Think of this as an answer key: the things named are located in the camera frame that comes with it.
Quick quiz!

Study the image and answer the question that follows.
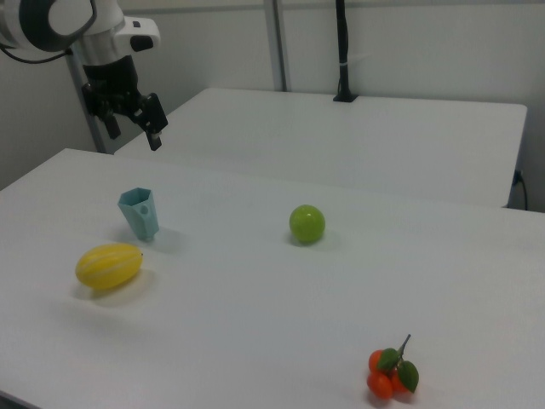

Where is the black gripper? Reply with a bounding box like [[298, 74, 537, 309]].
[[81, 55, 169, 152]]

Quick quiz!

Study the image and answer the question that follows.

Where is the light blue hexagonal mug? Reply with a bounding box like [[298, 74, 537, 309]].
[[118, 187, 161, 243]]

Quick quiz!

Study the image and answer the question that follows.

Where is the yellow banana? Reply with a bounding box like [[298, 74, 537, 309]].
[[75, 242, 144, 291]]

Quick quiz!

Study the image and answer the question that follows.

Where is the green toy apple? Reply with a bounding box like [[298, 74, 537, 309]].
[[289, 204, 326, 245]]

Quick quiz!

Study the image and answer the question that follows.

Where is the black table clamp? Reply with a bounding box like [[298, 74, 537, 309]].
[[332, 0, 359, 104]]

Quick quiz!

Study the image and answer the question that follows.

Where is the orange toy tangerine cluster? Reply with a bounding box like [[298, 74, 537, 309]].
[[367, 334, 421, 400]]

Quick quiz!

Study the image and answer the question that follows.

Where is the aluminium frame post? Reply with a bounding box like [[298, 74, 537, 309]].
[[63, 47, 108, 153]]

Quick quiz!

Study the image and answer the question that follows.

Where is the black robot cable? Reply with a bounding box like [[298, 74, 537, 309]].
[[0, 43, 74, 64]]

